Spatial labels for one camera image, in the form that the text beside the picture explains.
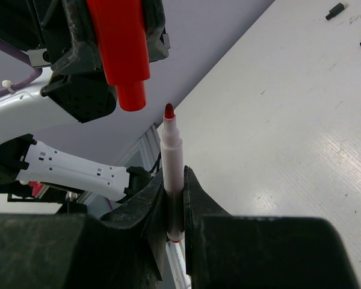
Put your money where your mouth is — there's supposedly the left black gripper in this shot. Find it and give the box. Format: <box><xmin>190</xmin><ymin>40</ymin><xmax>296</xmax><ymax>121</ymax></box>
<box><xmin>0</xmin><ymin>1</ymin><xmax>120</xmax><ymax>123</ymax></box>

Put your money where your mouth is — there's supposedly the black pen cap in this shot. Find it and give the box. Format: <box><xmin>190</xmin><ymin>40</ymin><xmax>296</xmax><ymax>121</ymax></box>
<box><xmin>326</xmin><ymin>2</ymin><xmax>347</xmax><ymax>21</ymax></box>

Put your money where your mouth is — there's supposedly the red pen cap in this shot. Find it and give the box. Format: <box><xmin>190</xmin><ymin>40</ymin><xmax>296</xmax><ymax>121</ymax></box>
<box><xmin>87</xmin><ymin>0</ymin><xmax>150</xmax><ymax>112</ymax></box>

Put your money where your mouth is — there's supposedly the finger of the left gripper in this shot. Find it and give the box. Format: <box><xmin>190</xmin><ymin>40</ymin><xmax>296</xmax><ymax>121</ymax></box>
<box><xmin>141</xmin><ymin>0</ymin><xmax>170</xmax><ymax>63</ymax></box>

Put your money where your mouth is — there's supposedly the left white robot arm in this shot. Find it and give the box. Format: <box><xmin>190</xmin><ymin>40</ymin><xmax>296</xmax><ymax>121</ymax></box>
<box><xmin>0</xmin><ymin>1</ymin><xmax>170</xmax><ymax>201</ymax></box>

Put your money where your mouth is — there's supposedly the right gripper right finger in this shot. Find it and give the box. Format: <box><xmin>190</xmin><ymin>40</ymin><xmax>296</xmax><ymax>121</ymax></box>
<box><xmin>184</xmin><ymin>167</ymin><xmax>360</xmax><ymax>288</ymax></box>

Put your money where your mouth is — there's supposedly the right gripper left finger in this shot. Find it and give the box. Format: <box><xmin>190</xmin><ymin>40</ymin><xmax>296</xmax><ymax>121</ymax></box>
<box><xmin>0</xmin><ymin>166</ymin><xmax>166</xmax><ymax>289</ymax></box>

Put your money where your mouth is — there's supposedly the aluminium front rail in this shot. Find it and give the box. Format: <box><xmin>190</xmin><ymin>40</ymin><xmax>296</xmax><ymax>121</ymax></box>
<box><xmin>78</xmin><ymin>125</ymin><xmax>191</xmax><ymax>288</ymax></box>

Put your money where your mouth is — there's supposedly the white marker red tip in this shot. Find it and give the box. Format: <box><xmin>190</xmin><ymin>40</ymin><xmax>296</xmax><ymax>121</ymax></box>
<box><xmin>160</xmin><ymin>103</ymin><xmax>185</xmax><ymax>243</ymax></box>

